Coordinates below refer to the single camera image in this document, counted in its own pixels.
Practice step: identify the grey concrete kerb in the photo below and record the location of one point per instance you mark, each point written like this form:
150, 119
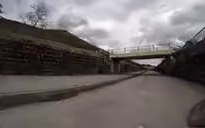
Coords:
50, 96

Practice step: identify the pale concrete pavement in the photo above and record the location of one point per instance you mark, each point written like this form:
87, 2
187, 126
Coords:
40, 82

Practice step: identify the dark stone retaining wall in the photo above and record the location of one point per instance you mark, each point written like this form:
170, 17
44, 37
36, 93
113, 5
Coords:
40, 56

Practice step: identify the grassy embankment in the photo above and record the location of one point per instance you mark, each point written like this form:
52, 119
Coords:
30, 32

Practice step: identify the grey asphalt road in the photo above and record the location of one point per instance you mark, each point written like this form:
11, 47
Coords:
136, 100

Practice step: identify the metal railing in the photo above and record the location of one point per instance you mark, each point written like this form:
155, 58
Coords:
202, 33

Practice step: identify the dark hedge bank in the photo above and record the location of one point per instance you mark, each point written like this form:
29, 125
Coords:
193, 61

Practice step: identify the concrete bridge with railing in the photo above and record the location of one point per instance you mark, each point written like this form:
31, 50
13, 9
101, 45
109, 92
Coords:
140, 51

